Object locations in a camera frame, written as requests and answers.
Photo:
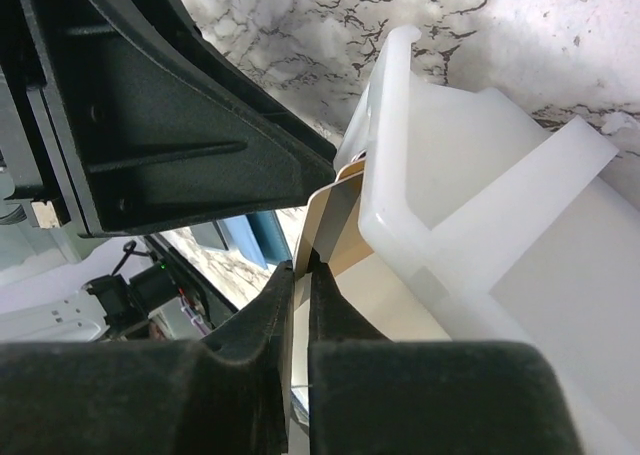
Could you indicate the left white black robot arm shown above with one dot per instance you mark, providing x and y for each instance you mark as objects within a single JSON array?
[{"x": 46, "y": 265}]

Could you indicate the clear acrylic card box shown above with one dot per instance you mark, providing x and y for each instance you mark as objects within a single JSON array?
[{"x": 504, "y": 230}]

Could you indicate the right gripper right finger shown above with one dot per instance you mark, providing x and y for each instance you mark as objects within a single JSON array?
[{"x": 371, "y": 395}]

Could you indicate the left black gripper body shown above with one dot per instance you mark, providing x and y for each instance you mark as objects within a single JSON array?
[{"x": 32, "y": 115}]

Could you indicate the teal leather card holder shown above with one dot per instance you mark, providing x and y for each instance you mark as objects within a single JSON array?
[{"x": 257, "y": 237}]

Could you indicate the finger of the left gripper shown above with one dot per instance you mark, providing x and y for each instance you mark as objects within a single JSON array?
[{"x": 165, "y": 132}]

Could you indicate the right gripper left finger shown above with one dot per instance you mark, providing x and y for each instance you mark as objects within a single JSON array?
[{"x": 227, "y": 393}]

